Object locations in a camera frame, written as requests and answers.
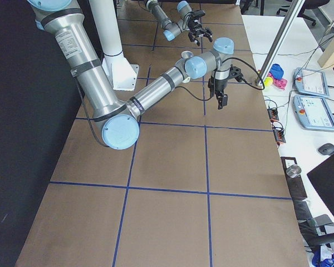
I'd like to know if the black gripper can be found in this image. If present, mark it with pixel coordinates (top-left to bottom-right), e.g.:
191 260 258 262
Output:
188 18 213 46
208 71 229 110

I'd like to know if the clear tennis ball can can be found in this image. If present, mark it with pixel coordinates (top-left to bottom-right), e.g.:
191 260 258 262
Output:
181 50 193 83

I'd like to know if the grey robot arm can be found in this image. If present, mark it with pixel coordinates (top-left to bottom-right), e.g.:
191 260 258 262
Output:
144 0 213 46
30 1 234 150

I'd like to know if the yellow tennis ball on cloth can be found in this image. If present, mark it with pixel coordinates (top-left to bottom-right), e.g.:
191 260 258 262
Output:
264 77 273 87

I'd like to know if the blue cloth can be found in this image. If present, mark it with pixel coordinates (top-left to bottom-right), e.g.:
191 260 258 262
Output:
269 63 284 80

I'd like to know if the pink cloth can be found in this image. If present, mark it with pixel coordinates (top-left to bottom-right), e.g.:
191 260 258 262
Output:
268 72 288 91

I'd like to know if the teach pendant far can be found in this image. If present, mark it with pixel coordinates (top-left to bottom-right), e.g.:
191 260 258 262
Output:
293 67 330 98

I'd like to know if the teach pendant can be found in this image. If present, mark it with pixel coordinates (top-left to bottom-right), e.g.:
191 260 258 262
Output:
293 67 330 98
293 95 334 132

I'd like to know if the teach pendant near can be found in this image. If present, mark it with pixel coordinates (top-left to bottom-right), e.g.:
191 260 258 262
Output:
293 95 334 132

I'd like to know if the silver metal cup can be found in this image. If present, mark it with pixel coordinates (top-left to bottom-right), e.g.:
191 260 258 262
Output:
286 164 302 178

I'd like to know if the black computer mouse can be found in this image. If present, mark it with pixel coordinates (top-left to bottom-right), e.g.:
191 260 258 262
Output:
317 143 334 156

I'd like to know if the black computer monitor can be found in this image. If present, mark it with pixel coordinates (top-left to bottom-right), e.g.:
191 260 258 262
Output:
307 154 334 216

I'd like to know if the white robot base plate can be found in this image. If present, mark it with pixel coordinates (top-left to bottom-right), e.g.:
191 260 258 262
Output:
102 56 140 91

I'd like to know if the aluminium frame post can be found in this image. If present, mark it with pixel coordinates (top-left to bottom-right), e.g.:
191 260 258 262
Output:
256 0 305 86

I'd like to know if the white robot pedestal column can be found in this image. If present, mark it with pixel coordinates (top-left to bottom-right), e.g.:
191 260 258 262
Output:
89 0 124 58

